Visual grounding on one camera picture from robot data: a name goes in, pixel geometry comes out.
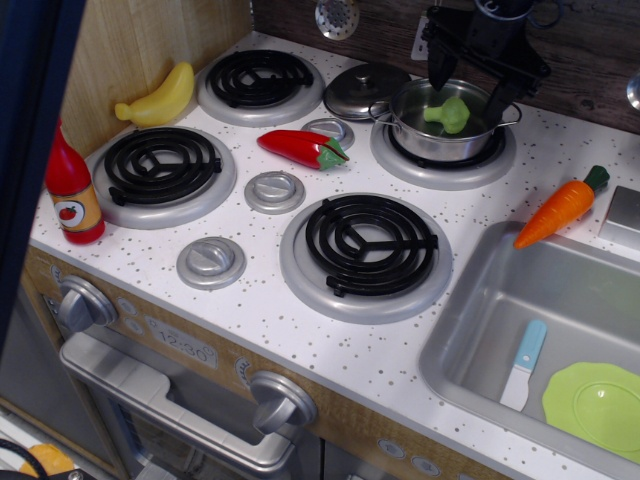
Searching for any blue handled toy knife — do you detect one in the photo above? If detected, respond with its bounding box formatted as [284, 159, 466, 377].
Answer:
[499, 319, 547, 411]

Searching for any right oven dial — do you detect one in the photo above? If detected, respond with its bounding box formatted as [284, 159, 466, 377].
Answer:
[250, 371, 318, 435]

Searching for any hanging steel spatula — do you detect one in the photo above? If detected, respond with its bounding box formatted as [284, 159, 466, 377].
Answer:
[411, 16, 429, 61]

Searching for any hanging slotted steel spoon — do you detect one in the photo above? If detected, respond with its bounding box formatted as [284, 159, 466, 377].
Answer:
[314, 0, 360, 41]

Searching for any dark blue foreground post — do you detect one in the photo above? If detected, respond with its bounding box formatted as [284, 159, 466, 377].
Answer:
[1, 0, 86, 343]

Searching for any yellow toy banana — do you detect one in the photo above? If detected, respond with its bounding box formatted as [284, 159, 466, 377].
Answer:
[114, 62, 195, 128]

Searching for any back left stove burner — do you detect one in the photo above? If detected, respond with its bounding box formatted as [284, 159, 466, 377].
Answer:
[196, 49, 325, 128]

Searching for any red toy chili pepper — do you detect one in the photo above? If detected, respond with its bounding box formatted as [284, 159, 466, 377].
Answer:
[257, 130, 349, 171]

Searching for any front left stove burner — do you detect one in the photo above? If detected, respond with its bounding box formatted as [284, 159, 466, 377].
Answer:
[86, 127, 237, 230]

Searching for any orange toy carrot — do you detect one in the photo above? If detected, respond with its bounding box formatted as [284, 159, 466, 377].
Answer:
[513, 165, 610, 250]

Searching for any steel pot lid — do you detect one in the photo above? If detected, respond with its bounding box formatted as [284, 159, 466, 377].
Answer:
[323, 63, 411, 121]

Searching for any yellow object with black cable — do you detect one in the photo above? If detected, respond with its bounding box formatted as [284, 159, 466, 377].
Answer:
[1, 439, 75, 479]

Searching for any stove burner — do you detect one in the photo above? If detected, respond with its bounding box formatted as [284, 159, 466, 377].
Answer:
[196, 49, 325, 128]
[369, 123, 516, 191]
[86, 127, 237, 230]
[279, 193, 453, 325]

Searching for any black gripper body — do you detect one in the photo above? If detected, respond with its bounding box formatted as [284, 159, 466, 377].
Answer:
[423, 5, 551, 93]

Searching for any red toy ketchup bottle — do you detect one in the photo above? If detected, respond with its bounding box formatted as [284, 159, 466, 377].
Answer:
[45, 120, 105, 245]

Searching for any silver oven door handle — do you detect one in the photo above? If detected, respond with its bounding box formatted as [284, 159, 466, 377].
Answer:
[60, 334, 295, 479]

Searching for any silver top knob front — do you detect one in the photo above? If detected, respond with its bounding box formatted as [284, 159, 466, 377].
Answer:
[176, 237, 247, 291]

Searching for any back right stove burner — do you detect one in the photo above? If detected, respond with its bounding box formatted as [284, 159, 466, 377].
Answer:
[369, 123, 516, 191]

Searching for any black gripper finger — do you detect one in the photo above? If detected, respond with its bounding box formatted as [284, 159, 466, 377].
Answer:
[482, 77, 531, 124]
[428, 36, 461, 91]

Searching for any front right stove burner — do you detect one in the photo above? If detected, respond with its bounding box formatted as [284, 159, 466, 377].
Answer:
[279, 193, 453, 325]

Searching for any silver top knob middle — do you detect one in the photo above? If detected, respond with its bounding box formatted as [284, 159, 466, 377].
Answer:
[244, 171, 306, 215]

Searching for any silver knob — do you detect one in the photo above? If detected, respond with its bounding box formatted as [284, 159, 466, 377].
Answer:
[176, 237, 247, 291]
[302, 117, 355, 150]
[244, 171, 306, 215]

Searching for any silver top knob back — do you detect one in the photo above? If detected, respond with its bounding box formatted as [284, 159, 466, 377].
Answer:
[302, 117, 355, 150]

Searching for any left oven dial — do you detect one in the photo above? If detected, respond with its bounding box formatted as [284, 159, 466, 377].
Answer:
[58, 275, 118, 332]

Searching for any silver faucet base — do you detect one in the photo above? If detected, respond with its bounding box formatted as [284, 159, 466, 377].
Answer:
[599, 186, 640, 250]

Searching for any silver toy sink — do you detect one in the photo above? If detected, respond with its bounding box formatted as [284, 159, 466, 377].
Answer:
[419, 222, 639, 479]

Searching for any oven dial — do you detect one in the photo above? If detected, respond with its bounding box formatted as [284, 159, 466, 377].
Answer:
[58, 275, 118, 332]
[250, 371, 318, 435]

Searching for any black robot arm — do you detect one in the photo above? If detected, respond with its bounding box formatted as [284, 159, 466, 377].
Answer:
[422, 1, 551, 123]

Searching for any hanging steel ladle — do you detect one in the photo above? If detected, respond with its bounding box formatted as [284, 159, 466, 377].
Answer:
[626, 70, 640, 110]

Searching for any green toy broccoli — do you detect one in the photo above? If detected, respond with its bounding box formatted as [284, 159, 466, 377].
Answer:
[423, 97, 471, 134]

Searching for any green toy plate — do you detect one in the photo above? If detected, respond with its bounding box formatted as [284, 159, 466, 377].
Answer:
[542, 362, 639, 463]

